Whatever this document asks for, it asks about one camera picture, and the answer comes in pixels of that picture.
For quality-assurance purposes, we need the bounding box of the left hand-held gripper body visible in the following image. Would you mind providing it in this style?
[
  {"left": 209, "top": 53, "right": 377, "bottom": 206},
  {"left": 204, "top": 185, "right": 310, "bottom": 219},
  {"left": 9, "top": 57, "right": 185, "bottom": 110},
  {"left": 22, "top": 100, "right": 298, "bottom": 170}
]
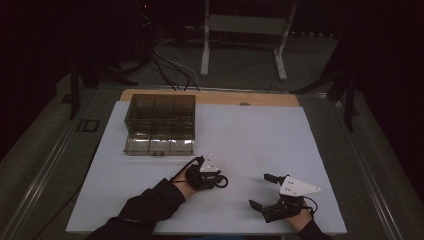
[{"left": 184, "top": 153, "right": 224, "bottom": 192}]

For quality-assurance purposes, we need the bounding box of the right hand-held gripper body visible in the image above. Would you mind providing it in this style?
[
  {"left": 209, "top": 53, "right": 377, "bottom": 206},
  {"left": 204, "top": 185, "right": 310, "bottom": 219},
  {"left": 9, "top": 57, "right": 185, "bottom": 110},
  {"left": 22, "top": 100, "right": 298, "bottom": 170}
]
[{"left": 261, "top": 175, "right": 322, "bottom": 224}]

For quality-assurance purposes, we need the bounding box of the black ring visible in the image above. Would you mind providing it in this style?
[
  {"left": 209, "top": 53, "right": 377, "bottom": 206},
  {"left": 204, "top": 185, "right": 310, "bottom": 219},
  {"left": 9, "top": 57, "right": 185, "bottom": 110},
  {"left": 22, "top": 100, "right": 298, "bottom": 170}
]
[{"left": 214, "top": 174, "right": 230, "bottom": 189}]

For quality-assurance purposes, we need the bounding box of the dark translucent drawer box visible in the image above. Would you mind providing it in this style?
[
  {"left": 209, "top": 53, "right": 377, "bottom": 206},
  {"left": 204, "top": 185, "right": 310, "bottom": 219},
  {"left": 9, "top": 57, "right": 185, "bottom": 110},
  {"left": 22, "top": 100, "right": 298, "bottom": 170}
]
[{"left": 124, "top": 93, "right": 197, "bottom": 148}]

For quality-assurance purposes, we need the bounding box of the person's left hand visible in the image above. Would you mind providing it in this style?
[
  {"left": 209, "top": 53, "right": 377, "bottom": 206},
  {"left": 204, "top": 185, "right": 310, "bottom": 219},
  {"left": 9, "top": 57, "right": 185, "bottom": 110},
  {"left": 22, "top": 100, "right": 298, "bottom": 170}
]
[{"left": 172, "top": 175, "right": 198, "bottom": 201}]

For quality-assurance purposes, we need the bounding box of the person's right hand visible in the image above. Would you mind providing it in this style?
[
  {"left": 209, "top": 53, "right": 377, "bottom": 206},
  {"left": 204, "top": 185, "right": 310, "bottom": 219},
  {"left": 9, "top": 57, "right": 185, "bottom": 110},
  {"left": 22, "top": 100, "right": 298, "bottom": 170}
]
[{"left": 285, "top": 208, "right": 315, "bottom": 233}]

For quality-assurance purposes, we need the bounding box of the white board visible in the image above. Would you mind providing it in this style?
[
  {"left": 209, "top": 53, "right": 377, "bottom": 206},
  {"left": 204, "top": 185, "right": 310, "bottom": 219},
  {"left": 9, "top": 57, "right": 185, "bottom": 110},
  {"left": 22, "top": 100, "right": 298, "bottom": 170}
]
[{"left": 65, "top": 100, "right": 348, "bottom": 235}]

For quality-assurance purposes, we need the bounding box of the black tripod stand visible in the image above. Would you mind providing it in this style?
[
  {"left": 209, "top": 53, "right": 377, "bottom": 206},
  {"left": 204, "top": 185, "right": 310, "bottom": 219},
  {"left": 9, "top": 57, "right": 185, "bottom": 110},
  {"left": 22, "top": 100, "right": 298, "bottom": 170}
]
[
  {"left": 68, "top": 56, "right": 138, "bottom": 121},
  {"left": 289, "top": 64, "right": 362, "bottom": 133}
]

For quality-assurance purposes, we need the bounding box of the white metal stand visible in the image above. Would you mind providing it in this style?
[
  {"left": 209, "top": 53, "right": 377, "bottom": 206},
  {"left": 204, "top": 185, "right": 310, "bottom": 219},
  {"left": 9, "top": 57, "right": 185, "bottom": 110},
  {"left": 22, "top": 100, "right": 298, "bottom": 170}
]
[{"left": 199, "top": 0, "right": 298, "bottom": 82}]

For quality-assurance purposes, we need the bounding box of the dark equipment stand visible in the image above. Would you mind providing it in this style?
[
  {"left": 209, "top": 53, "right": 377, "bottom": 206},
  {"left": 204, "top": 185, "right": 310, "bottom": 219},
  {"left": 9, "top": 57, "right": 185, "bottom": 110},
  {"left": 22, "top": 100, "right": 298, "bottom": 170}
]
[{"left": 131, "top": 0, "right": 158, "bottom": 66}]

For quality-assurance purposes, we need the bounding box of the left hand-held gripper cable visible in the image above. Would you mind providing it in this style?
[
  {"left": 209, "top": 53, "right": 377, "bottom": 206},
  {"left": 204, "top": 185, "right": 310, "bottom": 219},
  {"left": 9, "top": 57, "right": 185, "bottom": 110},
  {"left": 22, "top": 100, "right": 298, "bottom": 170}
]
[{"left": 169, "top": 155, "right": 205, "bottom": 184}]

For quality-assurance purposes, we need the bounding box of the hand-held gripper cable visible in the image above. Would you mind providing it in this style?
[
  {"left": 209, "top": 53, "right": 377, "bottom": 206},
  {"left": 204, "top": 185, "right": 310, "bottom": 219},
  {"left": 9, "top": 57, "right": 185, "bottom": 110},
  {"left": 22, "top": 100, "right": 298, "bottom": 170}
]
[
  {"left": 304, "top": 196, "right": 319, "bottom": 216},
  {"left": 169, "top": 155, "right": 205, "bottom": 184}
]

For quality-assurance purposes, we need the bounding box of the right hand-held gripper cable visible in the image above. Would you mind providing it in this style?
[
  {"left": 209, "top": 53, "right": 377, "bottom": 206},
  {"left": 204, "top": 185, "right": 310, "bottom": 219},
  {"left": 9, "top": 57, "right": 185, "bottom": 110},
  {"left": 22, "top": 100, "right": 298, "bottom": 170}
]
[{"left": 304, "top": 196, "right": 319, "bottom": 216}]

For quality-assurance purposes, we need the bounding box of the metal floor rail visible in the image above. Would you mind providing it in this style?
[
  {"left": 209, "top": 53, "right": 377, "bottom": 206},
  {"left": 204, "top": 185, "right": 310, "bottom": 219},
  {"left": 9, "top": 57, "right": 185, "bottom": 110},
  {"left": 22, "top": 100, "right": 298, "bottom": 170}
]
[
  {"left": 333, "top": 99, "right": 405, "bottom": 240},
  {"left": 0, "top": 114, "right": 88, "bottom": 240}
]

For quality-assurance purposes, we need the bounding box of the white cable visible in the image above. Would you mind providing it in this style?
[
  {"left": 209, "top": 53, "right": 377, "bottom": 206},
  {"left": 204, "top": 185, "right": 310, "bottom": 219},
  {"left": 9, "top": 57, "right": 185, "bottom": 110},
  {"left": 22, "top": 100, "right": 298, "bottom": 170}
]
[{"left": 156, "top": 38, "right": 200, "bottom": 88}]

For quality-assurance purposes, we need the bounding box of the bundle of black cables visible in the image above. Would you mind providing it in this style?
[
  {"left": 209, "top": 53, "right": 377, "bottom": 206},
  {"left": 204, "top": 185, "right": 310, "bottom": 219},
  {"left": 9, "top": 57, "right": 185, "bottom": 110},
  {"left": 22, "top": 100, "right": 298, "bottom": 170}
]
[{"left": 150, "top": 39, "right": 202, "bottom": 92}]

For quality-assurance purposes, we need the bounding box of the black rectangular frame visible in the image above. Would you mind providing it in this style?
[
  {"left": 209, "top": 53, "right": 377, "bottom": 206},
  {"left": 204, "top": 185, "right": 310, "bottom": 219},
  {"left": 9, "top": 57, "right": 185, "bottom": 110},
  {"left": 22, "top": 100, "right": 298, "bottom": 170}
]
[{"left": 76, "top": 118, "right": 100, "bottom": 133}]

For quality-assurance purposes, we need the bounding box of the long black cable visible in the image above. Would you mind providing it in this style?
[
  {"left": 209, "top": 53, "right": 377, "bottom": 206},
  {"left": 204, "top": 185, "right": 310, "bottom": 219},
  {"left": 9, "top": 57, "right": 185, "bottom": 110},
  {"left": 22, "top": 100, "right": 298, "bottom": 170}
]
[{"left": 32, "top": 184, "right": 86, "bottom": 240}]

